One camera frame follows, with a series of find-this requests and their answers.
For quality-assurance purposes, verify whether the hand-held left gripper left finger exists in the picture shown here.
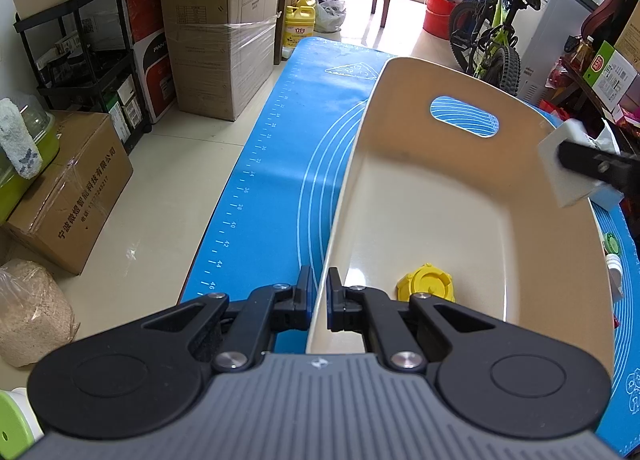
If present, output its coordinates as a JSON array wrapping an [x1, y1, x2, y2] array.
[[141, 265, 318, 374]]

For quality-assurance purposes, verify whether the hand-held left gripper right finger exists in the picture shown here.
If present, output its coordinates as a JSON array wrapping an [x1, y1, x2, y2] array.
[[326, 267, 497, 373]]

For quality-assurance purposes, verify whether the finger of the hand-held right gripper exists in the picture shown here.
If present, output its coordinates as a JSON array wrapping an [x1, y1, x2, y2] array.
[[557, 140, 640, 201]]

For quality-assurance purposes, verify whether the white rectangular box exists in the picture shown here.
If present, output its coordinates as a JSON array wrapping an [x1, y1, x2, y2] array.
[[538, 119, 608, 208]]

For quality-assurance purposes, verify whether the cream plastic basket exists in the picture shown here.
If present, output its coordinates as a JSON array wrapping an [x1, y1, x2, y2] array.
[[305, 57, 615, 372]]

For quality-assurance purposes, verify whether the dark wooden table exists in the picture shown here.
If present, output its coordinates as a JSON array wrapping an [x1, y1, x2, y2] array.
[[545, 58, 640, 156]]

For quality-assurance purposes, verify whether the yellow plastic cap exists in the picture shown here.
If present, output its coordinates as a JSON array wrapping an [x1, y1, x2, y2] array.
[[397, 263, 457, 303]]

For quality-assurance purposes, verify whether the green and white carton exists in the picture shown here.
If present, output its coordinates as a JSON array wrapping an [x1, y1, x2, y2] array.
[[582, 40, 638, 108]]

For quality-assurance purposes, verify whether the small white jar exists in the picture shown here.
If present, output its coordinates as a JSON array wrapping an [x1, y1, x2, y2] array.
[[605, 254, 625, 302]]

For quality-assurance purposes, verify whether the cooking oil bottle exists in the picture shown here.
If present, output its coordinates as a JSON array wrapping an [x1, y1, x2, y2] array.
[[570, 35, 596, 72]]

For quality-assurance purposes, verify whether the blue silicone baking mat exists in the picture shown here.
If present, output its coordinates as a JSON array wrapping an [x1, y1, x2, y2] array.
[[177, 37, 640, 458]]

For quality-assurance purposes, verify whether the plain brown cardboard box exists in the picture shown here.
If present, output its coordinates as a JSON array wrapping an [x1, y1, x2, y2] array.
[[615, 5, 640, 72]]

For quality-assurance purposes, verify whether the green and black bicycle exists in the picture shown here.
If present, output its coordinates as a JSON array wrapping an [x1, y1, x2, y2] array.
[[448, 0, 543, 96]]

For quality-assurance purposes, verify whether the white chest freezer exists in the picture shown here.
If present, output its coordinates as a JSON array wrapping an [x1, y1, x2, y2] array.
[[515, 0, 600, 101]]

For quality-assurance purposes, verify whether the maroon bag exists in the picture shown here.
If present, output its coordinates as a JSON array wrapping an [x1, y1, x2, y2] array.
[[582, 0, 640, 41]]

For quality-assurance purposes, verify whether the red plastic bucket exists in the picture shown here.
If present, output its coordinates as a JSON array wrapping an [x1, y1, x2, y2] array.
[[424, 0, 463, 41]]

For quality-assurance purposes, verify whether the cardboard box with black print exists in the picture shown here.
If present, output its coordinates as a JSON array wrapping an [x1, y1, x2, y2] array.
[[2, 110, 134, 276]]

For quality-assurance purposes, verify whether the large taped cardboard box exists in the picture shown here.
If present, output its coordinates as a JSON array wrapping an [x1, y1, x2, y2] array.
[[157, 0, 281, 122]]

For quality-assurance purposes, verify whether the yellow detergent jug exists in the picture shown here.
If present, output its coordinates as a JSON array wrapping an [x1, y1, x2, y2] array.
[[283, 0, 317, 48]]

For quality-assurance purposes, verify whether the red and white appliance box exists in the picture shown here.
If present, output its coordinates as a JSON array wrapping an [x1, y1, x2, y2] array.
[[125, 0, 177, 123]]

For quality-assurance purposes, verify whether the white plastic bag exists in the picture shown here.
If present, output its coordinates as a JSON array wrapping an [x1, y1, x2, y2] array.
[[312, 0, 347, 34]]

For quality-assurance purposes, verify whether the green container with clear lid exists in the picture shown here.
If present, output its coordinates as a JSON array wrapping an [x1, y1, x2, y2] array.
[[0, 105, 60, 223]]

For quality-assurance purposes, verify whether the grey white towel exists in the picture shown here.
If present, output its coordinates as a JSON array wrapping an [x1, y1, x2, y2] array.
[[0, 98, 43, 178]]

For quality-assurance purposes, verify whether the green plastic stool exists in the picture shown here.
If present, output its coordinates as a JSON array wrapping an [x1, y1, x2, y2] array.
[[0, 387, 46, 460]]

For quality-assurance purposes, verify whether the black shelf rack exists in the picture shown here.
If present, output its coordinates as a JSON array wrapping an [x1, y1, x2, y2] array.
[[13, 0, 153, 153]]

